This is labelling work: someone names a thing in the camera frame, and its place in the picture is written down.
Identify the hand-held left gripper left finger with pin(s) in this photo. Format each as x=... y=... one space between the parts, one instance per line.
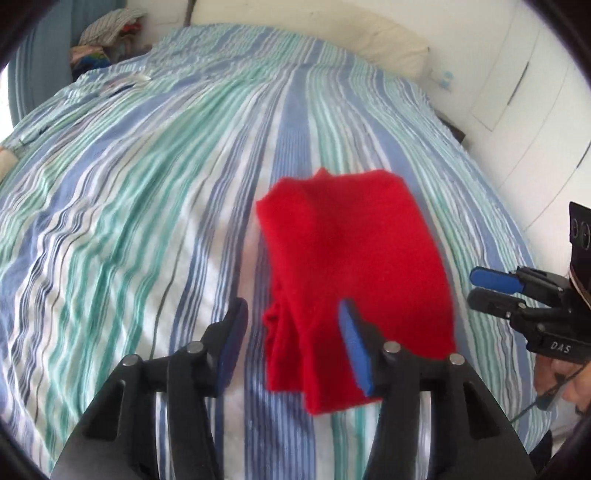
x=231 y=344

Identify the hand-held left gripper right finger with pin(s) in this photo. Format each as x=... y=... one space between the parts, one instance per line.
x=353 y=350

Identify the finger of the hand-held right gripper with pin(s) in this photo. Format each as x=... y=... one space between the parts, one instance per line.
x=491 y=302
x=494 y=279

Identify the red knitted sweater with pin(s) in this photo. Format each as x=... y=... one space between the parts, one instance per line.
x=351 y=258

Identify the pile of mixed clothes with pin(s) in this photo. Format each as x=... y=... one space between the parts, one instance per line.
x=106 y=32

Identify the person's right hand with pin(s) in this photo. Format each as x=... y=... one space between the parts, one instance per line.
x=575 y=387

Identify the dark wooden nightstand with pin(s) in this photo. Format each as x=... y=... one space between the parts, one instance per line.
x=455 y=129

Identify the striped bed sheet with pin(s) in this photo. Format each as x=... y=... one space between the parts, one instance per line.
x=138 y=207

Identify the white wardrobe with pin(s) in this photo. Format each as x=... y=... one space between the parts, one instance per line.
x=531 y=92

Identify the cream pillow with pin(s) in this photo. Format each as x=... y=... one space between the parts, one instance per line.
x=369 y=32

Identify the blue curtain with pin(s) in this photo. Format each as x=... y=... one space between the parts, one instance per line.
x=41 y=55

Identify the white wall socket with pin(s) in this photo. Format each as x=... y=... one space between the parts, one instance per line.
x=444 y=78

